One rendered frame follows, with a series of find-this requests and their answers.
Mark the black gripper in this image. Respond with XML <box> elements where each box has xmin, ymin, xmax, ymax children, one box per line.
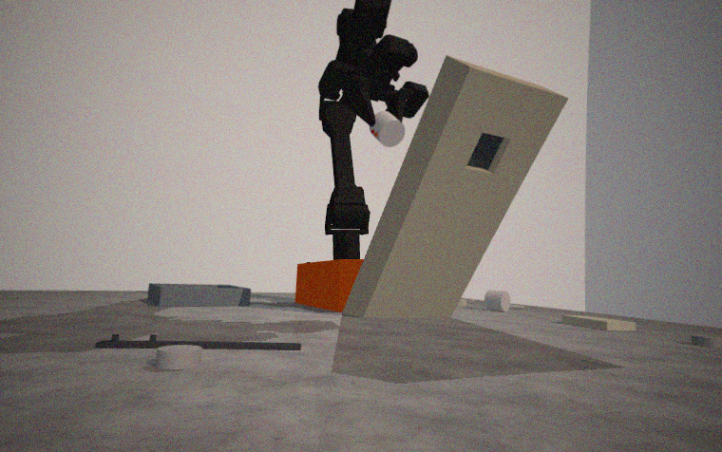
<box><xmin>318</xmin><ymin>48</ymin><xmax>429</xmax><ymax>127</ymax></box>

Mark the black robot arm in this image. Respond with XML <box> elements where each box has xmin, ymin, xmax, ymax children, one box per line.
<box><xmin>319</xmin><ymin>0</ymin><xmax>418</xmax><ymax>260</ymax></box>

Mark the white cylinder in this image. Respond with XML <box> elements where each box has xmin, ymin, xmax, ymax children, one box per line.
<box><xmin>370</xmin><ymin>111</ymin><xmax>405</xmax><ymax>147</ymax></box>

